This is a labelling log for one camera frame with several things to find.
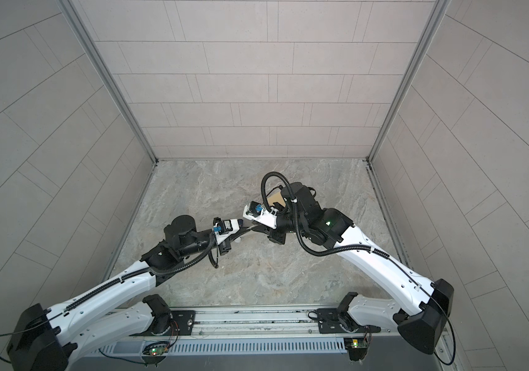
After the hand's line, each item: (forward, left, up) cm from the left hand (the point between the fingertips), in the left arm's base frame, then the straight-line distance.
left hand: (252, 228), depth 67 cm
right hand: (0, -1, +2) cm, 3 cm away
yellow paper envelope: (+27, -7, -25) cm, 38 cm away
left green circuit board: (-29, +27, -20) cm, 44 cm away
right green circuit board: (-27, -31, -23) cm, 47 cm away
